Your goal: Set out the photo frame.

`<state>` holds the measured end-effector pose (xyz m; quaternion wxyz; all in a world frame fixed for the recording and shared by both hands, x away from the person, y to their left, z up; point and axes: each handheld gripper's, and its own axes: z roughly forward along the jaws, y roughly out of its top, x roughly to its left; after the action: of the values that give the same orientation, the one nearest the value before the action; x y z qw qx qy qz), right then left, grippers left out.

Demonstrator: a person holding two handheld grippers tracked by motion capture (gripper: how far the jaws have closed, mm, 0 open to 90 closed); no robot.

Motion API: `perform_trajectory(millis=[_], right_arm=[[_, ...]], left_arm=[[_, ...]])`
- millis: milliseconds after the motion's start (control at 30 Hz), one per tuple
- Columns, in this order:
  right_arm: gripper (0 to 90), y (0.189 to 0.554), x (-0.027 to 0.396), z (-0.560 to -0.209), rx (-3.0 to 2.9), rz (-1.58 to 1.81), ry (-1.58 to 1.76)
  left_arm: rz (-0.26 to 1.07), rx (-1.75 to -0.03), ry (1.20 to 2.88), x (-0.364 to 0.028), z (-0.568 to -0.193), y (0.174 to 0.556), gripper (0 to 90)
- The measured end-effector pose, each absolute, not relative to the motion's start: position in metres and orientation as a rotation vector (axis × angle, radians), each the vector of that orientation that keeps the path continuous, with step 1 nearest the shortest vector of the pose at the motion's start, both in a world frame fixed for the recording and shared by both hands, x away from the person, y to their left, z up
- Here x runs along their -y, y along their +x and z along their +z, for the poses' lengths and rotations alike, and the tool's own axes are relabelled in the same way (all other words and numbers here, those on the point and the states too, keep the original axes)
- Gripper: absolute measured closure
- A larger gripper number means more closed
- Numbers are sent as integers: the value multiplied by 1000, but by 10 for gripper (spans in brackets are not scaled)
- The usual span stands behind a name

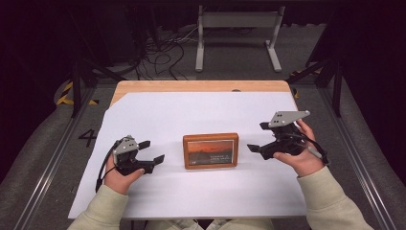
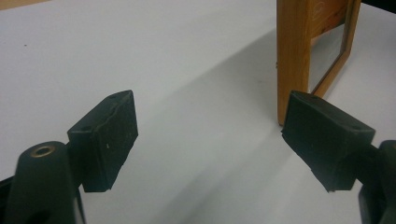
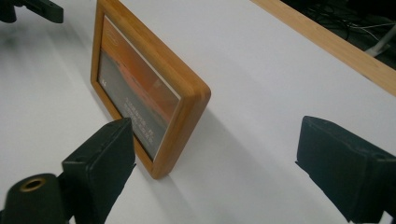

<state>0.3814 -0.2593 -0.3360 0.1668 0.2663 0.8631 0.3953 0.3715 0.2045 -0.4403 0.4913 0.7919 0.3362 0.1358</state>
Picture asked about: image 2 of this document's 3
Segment wooden tray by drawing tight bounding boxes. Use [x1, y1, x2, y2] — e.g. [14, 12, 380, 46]
[276, 0, 362, 127]

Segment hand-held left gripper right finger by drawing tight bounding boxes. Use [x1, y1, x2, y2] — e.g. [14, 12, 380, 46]
[280, 90, 376, 193]

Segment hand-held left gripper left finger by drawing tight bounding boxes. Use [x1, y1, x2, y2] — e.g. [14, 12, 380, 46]
[66, 89, 139, 193]

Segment white paper sheet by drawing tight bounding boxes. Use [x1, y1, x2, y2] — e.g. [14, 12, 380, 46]
[0, 0, 396, 224]

